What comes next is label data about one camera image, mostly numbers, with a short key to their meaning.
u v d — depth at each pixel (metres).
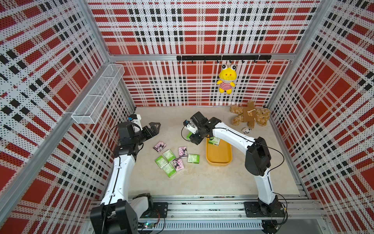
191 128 0.80
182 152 0.93
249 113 1.07
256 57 0.88
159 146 0.96
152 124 0.70
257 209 0.71
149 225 0.69
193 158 0.91
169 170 0.85
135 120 0.70
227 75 0.91
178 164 0.88
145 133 0.69
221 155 0.94
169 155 0.91
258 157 0.52
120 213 0.38
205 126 0.66
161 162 0.89
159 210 0.77
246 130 1.04
